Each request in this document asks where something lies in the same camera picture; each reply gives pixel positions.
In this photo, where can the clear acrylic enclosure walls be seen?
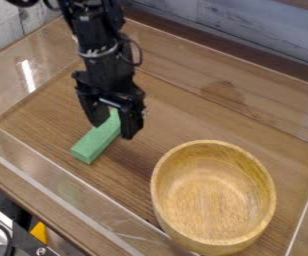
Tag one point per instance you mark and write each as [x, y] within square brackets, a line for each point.
[204, 95]

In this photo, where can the brown wooden bowl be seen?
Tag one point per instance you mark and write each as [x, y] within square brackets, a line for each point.
[212, 196]

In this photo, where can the green rectangular block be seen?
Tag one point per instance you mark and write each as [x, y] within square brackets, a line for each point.
[91, 145]

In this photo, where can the yellow and black device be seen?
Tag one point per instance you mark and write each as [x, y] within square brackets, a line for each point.
[24, 236]

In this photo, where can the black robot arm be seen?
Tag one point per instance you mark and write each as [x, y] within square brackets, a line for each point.
[95, 22]

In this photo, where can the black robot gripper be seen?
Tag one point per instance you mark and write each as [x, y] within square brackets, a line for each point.
[104, 85]

